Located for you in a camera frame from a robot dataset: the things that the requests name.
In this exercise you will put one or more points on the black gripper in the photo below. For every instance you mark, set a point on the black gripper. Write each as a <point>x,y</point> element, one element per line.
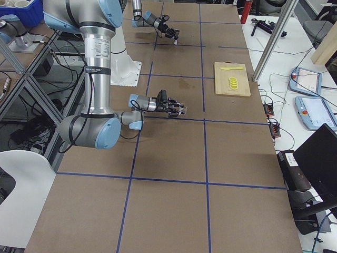
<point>161,105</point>
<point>162,27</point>

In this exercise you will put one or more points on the clear glass beaker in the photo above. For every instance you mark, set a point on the clear glass beaker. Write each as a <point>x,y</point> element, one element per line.
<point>183,109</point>

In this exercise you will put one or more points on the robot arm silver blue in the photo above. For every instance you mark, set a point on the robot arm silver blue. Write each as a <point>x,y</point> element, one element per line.
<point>148,19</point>
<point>106,63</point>

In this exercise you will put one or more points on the wooden cutting board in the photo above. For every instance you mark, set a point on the wooden cutting board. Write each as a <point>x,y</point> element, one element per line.
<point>222,80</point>

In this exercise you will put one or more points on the lemon slices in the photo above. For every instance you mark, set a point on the lemon slices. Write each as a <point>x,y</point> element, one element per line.
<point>233,83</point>

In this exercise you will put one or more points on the yellow plastic knife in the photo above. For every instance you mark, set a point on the yellow plastic knife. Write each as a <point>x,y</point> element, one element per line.
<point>231,68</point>

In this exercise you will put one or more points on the red bottle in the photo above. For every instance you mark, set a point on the red bottle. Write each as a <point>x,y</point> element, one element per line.
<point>246,11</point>

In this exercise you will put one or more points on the black handheld tool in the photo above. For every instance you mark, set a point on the black handheld tool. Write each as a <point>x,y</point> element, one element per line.
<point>262,24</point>

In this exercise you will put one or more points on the far teach pendant tablet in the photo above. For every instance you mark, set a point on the far teach pendant tablet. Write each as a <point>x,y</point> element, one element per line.
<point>305,81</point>

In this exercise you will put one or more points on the teach pendant tablet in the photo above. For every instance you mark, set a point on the teach pendant tablet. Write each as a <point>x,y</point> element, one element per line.
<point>314,112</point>
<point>305,81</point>

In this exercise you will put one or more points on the near teach pendant tablet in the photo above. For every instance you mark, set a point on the near teach pendant tablet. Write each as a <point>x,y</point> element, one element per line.
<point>314,112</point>

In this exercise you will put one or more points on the black box with label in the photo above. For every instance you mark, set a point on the black box with label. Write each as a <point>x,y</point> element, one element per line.
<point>293,175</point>

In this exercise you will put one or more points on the blue storage bin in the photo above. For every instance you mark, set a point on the blue storage bin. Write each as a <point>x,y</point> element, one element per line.
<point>30,16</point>

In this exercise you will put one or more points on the black monitor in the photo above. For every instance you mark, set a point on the black monitor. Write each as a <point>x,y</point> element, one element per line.
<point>316,158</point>

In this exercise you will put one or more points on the white curved chair panel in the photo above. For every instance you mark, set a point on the white curved chair panel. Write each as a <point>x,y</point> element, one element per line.
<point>20,211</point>

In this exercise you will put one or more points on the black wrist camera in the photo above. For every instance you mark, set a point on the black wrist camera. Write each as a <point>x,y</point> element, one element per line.
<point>161,97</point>

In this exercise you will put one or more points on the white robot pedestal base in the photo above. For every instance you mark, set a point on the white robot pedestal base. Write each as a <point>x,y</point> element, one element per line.
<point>124,70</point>

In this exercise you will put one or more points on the aluminium frame post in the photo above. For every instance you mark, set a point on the aluminium frame post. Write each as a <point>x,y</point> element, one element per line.
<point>276,34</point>

